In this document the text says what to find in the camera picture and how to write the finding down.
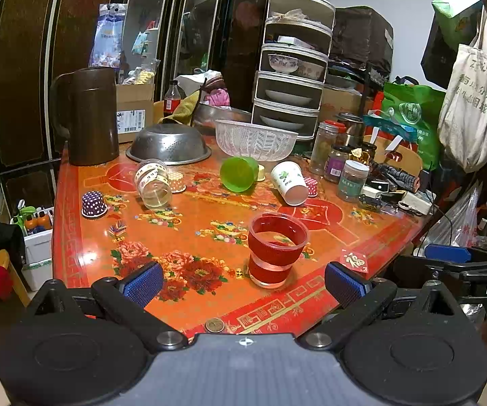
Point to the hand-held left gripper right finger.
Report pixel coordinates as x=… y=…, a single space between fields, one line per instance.
x=347 y=285

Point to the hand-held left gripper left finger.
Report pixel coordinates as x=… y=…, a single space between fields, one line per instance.
x=144 y=284

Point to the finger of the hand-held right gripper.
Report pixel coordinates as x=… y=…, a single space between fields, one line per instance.
x=425 y=268
x=446 y=253

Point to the red transparent plastic cup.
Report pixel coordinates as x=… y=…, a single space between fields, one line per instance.
x=275 y=258

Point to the purple polka dot paper cup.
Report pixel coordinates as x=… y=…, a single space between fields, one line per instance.
x=93 y=205

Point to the clear cup with patterned tape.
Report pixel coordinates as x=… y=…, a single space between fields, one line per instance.
x=154 y=184

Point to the pink polka dot paper cup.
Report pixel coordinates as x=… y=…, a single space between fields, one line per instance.
x=311 y=187

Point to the white paper cup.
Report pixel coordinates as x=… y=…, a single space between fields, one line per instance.
x=289 y=182

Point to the small yellow cup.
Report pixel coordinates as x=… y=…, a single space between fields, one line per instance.
x=261 y=172

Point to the green plastic cup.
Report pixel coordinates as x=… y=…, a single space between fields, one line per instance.
x=238 y=174

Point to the red square sticker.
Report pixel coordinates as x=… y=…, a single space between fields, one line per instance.
x=354 y=261

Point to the clear plastic bag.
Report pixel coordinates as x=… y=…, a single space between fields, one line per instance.
x=459 y=220

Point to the white power strip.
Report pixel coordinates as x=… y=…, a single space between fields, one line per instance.
x=417 y=204

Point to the coin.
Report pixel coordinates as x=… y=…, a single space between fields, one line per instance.
x=214 y=325

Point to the small white box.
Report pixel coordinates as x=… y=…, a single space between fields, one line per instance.
x=376 y=189

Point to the jar with green label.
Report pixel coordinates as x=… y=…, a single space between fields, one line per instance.
x=352 y=182

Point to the wooden chair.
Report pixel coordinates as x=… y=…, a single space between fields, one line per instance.
x=408 y=154

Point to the white foam box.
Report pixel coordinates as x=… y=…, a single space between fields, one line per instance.
x=38 y=241

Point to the jar with purple label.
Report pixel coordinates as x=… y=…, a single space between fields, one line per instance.
x=336 y=165

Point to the green shopping bag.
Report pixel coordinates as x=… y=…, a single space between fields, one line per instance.
x=414 y=122

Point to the glass jar with red lid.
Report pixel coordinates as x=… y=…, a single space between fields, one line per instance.
x=324 y=150

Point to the metal colander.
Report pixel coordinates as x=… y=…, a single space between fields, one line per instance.
x=169 y=143

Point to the beige canvas tote bag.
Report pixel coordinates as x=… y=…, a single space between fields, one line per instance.
x=471 y=110

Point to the metal mug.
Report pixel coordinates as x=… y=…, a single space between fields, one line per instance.
x=350 y=126

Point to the white plastic basket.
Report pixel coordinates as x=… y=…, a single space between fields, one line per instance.
x=255 y=141

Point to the brown plastic pitcher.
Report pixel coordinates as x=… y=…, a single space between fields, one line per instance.
x=89 y=118

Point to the white plate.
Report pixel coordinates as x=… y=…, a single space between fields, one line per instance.
x=288 y=98
x=281 y=123

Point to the yellow green cloth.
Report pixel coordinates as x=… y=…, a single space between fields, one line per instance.
x=186 y=111

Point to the metal basin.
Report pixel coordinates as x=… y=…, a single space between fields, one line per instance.
x=222 y=115

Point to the cola bottle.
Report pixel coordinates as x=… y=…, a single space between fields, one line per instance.
x=171 y=99

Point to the pink cloth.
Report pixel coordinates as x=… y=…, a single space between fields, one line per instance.
x=218 y=95

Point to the floral bowl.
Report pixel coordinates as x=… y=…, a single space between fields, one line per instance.
x=312 y=70

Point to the blue patterned bowl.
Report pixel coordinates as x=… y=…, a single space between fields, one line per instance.
x=283 y=63

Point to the green gift bag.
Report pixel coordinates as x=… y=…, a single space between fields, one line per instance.
x=459 y=10

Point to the hanging snack packet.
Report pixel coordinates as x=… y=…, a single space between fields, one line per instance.
x=108 y=36

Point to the dark wooden cabinet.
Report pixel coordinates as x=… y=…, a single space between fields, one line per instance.
x=36 y=50

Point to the stacked food cover shelf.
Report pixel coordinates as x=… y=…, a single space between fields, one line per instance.
x=296 y=29

